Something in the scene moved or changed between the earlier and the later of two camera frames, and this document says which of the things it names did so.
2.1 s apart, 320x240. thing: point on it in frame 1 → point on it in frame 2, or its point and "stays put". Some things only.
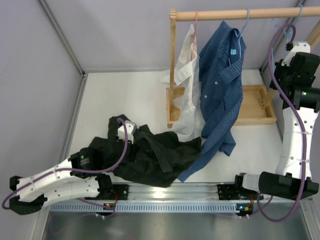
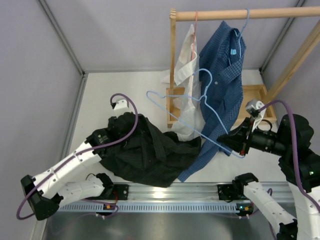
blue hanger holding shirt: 238,35 stays put
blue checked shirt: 221,62 stays put
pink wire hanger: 196,18 stays put
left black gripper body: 133,146 → 115,119
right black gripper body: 282,76 → 264,140
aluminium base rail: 183,193 stays put
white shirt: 187,104 stays put
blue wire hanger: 273,50 → 150,97
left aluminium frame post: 63,38 stays put
